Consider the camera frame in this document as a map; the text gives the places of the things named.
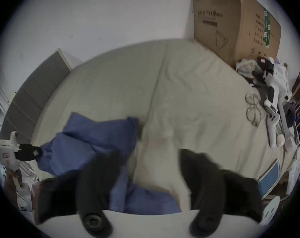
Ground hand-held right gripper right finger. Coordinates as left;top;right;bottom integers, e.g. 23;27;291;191
179;149;263;237

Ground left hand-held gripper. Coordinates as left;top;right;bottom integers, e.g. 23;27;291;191
0;131;43;198

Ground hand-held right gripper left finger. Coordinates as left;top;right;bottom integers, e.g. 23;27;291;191
35;153;121;236

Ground dark blue shirt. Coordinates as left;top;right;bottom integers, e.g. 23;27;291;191
38;112;183;214

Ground person's left hand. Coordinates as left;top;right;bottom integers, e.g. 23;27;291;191
4;169;24;209

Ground blue card with white rim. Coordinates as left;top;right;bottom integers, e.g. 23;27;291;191
258;159;281;201

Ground white hand controller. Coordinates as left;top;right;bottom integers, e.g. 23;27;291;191
267;114;281;149

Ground crumpled clear plastic bag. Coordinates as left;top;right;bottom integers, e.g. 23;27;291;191
236;58;259;80

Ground spare white hand-held gripper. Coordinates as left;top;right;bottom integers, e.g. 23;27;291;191
256;56;293;114

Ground brown cardboard carton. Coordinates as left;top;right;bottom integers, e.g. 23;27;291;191
191;0;282;69

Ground round wire-rimmed eyeglasses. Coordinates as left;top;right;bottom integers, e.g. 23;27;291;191
245;93;262;127

